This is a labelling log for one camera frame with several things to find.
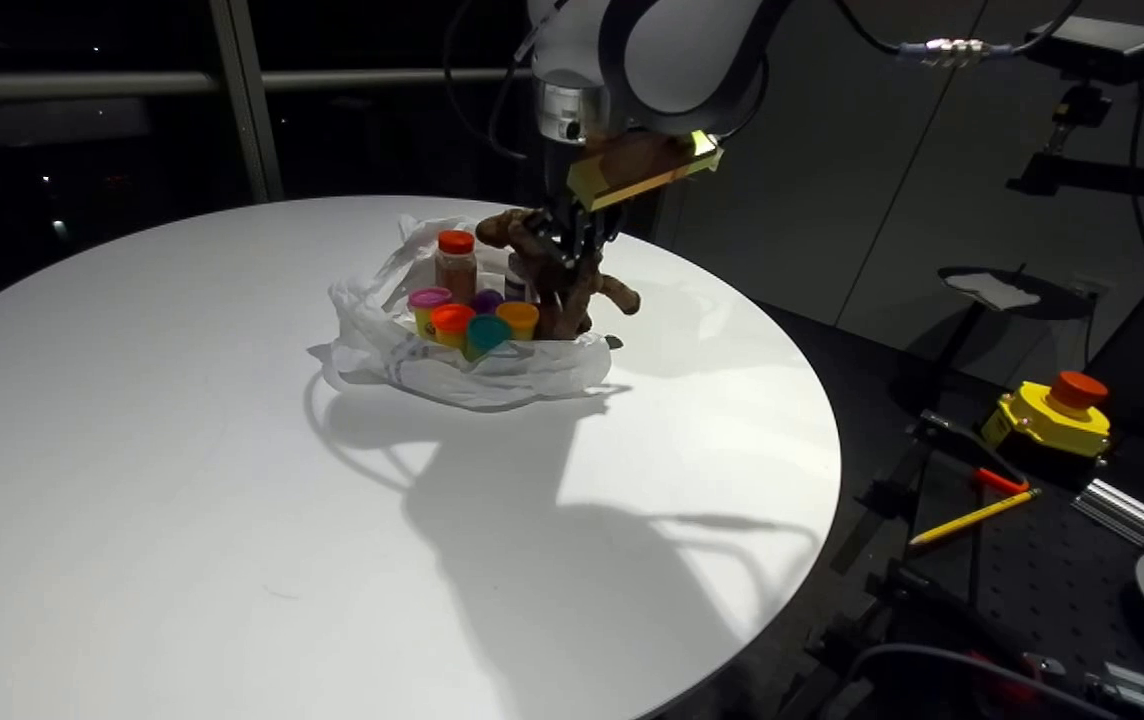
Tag metal window post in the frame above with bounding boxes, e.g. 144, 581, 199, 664
203, 0, 290, 205

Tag horizontal window rail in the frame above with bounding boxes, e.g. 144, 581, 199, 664
0, 65, 535, 104

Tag aluminium rail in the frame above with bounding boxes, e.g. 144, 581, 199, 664
1078, 474, 1144, 546

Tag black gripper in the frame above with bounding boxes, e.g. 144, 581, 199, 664
535, 134, 622, 285

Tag grey floor cable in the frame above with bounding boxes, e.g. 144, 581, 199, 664
848, 641, 1124, 720

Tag white plastic bag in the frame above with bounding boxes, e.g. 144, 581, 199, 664
307, 213, 630, 415

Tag brown toy deer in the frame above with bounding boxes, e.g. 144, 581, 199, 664
472, 205, 645, 338

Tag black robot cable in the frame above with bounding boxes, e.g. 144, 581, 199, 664
439, 0, 543, 168

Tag yellow-handled tool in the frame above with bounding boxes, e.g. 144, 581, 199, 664
903, 485, 1044, 552

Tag brown spice jar red lid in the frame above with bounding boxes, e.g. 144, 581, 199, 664
431, 227, 481, 304

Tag white plate on stand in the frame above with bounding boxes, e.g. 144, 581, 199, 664
939, 262, 1097, 325

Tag red-handled tool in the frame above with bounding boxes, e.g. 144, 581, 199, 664
911, 412, 1036, 499

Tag yellowish wrist camera box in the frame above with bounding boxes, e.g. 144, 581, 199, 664
564, 129, 729, 214

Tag grey camera on mount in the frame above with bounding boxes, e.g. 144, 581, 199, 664
1036, 11, 1144, 88

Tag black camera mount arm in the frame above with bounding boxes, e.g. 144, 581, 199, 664
1008, 76, 1144, 207

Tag yellow emergency stop button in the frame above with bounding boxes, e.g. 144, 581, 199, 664
980, 367, 1116, 463

